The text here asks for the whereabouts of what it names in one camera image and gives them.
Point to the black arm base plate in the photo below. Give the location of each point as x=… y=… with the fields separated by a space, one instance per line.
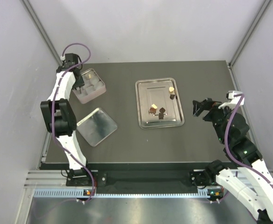
x=138 y=179

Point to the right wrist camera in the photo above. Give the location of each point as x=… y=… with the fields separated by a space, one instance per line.
x=234 y=96

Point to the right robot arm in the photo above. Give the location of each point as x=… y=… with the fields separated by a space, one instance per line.
x=231 y=129

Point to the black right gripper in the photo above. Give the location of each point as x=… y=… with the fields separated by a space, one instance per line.
x=208 y=104

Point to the pink chocolate tin box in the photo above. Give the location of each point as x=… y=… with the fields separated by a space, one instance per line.
x=93 y=87

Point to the aluminium frame rail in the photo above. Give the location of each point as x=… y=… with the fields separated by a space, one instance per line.
x=55 y=178

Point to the right aluminium corner post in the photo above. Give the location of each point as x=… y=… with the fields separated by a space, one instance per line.
x=250 y=31

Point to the grey slotted cable duct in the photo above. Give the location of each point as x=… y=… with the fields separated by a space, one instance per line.
x=83 y=193

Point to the silver tin lid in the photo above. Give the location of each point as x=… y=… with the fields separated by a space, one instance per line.
x=96 y=127

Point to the milk chocolate block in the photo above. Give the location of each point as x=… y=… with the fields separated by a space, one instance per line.
x=152 y=111

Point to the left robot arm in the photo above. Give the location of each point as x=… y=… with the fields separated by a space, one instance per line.
x=61 y=122

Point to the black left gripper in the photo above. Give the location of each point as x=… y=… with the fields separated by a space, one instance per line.
x=80 y=83

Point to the left aluminium corner post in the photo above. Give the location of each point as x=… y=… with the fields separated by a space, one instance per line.
x=38 y=25

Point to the aluminium corner post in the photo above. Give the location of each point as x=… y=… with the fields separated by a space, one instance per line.
x=38 y=25
x=250 y=31

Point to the steel serving tray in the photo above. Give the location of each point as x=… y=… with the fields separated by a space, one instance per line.
x=156 y=91

